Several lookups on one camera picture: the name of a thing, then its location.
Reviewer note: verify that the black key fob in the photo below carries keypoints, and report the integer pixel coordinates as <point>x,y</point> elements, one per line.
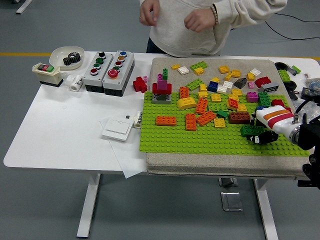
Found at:
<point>293,95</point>

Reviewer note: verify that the small yellow plate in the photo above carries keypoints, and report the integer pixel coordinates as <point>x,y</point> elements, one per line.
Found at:
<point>176,66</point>

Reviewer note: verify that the clear plastic bag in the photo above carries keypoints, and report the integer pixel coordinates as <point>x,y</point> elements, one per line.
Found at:
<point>313,82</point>

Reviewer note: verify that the grey long brick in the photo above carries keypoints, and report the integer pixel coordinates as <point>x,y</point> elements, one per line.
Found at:
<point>270,88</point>

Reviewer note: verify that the white square plate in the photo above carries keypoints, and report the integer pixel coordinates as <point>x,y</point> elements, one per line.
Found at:
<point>255,72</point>
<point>228,84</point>
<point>222,89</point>
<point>183,70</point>

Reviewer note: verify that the small clear yellow brick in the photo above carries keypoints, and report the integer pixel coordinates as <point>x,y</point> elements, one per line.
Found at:
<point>228,76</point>

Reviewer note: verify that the wide red brick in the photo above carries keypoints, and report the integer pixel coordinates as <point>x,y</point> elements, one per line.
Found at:
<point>155,88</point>

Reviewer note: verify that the magenta square brick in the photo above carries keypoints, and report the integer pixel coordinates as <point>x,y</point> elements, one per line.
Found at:
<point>252,97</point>

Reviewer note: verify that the grey emergency stop box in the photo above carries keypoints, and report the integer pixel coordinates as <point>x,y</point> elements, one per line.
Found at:
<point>125,75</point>

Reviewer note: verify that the clear yellow plate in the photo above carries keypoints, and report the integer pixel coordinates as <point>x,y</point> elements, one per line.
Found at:
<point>233,97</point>

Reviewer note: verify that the white paper sheet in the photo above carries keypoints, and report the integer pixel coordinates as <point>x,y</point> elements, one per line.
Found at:
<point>130,160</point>

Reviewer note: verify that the yellow arch brick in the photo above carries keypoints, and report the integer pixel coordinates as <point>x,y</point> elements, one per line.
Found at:
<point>186,103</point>

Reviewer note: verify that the small grey cube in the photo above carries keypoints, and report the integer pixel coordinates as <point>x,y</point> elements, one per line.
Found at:
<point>128,116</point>

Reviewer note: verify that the dark green tall brick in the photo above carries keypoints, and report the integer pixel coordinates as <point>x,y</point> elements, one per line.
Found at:
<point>264,100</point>

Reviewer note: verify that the small metal floor plate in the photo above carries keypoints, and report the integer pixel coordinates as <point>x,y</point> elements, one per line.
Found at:
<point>228,182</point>

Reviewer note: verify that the clear bag of screws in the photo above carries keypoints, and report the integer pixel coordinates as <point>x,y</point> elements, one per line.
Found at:
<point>316,108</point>

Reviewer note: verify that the dark green long brick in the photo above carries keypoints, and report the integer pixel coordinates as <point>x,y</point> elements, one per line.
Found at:
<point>250,130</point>

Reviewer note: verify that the white table leg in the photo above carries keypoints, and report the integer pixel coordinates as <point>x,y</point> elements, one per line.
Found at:
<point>268,220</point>
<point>86,212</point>

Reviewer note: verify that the red stepped brick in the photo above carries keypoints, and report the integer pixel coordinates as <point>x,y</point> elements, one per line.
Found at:
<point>277,103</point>

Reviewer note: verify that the light grey base brick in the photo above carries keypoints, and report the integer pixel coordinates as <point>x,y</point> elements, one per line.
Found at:
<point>156,101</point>

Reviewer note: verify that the dark green slope brick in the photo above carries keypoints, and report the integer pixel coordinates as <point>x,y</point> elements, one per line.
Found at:
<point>222,113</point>

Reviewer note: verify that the dark grey slope brick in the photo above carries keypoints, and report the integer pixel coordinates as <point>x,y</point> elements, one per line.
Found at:
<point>240,83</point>
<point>162,97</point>

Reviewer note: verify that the white furniture foot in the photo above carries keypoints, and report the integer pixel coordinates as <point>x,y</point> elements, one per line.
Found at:
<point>23,7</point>

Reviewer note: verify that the grey-brown mat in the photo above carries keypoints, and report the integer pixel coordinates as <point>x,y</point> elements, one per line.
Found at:
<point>162,62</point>

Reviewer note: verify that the red cross-shaped brick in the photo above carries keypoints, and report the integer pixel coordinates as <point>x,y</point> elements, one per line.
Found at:
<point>138,85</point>

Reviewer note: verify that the white printed cylinder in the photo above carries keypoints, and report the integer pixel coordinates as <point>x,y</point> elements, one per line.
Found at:
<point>138,120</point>

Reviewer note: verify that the orange long brick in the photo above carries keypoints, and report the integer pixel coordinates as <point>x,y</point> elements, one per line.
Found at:
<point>166,120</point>
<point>206,118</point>
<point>184,92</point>
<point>202,106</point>
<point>191,122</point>

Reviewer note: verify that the white pipe fitting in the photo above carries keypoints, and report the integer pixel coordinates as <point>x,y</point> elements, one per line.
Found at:
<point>77,82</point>

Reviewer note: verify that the white bowl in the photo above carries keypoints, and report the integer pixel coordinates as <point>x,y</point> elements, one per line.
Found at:
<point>56,56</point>

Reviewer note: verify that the small pink brick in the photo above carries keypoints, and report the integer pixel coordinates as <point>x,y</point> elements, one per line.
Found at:
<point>145,79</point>
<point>251,84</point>

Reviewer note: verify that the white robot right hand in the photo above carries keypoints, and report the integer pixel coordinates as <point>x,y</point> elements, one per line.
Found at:
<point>275,118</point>

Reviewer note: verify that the green narrow brick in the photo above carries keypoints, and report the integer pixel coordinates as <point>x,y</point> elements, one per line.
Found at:
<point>165,73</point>

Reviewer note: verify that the magenta narrow brick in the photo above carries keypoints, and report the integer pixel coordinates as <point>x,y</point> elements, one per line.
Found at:
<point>160,77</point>

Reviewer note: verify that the grey four-button box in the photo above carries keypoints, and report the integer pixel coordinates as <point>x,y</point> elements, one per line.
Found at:
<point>90,80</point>

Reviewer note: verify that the small yellow slope brick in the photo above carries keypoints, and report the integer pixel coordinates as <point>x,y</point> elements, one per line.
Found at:
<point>216,80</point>

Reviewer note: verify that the black table control panel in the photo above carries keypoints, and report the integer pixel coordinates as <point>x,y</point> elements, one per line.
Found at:
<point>308,183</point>

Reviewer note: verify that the white wall switch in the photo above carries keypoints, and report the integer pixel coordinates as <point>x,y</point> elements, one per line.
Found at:
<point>116,130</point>

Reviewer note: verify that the blue square brick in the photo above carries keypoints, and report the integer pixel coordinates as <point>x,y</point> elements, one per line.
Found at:
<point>260,108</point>
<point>213,87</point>

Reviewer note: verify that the black display device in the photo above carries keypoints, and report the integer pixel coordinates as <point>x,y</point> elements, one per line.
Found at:
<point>310,93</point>

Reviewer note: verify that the lime long brick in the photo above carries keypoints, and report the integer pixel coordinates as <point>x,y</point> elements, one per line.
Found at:
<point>217,107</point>
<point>194,84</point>
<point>200,64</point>

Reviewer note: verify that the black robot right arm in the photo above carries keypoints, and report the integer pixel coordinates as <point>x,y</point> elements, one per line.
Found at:
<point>310,130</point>

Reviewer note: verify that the person's right hand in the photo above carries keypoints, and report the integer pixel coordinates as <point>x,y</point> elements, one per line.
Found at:
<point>148,13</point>

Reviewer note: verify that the person's left forearm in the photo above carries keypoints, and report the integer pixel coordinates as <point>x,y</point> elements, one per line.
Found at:
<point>237,12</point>

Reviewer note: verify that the red arch brick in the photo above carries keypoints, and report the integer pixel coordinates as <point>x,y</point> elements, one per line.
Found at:
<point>262,82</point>

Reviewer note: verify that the orange and yellow brick stack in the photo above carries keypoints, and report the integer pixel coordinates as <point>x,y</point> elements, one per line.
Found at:
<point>232,103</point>

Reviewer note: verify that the person's left hand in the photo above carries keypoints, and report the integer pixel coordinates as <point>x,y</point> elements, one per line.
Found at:
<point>200,20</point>

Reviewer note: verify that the person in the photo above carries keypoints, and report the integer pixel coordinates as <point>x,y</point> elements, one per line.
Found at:
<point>180,30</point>

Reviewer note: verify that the green studded baseplate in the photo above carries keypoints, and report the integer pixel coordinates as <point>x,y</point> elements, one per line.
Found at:
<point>170,140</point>

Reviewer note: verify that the yellow square plate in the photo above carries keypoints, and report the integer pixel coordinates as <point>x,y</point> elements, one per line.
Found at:
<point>237,92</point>
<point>224,69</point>

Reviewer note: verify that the cream red-green switch box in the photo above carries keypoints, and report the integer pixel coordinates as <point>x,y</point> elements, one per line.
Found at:
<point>50,77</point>

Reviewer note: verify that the black gear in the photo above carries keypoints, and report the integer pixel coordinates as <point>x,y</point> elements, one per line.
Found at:
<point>75,57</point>
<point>68,61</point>

